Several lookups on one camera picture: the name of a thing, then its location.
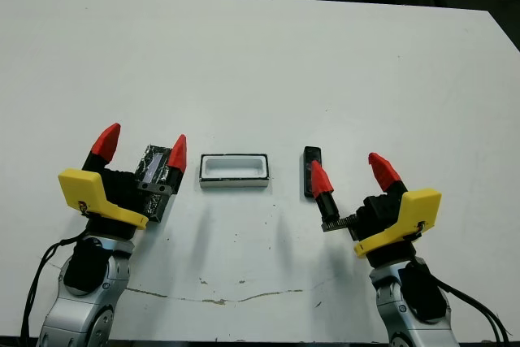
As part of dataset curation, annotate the black box lid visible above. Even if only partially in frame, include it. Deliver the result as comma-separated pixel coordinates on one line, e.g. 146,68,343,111
136,143,176,224

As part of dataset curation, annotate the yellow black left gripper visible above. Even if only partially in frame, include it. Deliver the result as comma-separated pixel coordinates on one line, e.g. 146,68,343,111
58,122,188,239

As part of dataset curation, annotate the black slim camera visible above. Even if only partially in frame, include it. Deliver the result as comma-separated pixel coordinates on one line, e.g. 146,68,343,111
302,145,326,201

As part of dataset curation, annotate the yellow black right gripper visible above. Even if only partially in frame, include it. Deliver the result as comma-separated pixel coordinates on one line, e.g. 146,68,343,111
310,151,443,267

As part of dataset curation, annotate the white-lined black box base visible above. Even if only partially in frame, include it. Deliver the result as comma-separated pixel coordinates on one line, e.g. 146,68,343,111
198,153,271,189

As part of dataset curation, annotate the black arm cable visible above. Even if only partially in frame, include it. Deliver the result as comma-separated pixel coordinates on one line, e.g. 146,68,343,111
428,271,514,347
19,232,89,340

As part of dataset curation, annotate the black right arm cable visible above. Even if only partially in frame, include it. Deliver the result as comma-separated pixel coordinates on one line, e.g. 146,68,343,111
428,271,514,347

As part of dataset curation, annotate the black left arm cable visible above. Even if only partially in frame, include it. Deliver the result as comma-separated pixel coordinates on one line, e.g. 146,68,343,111
19,232,89,340

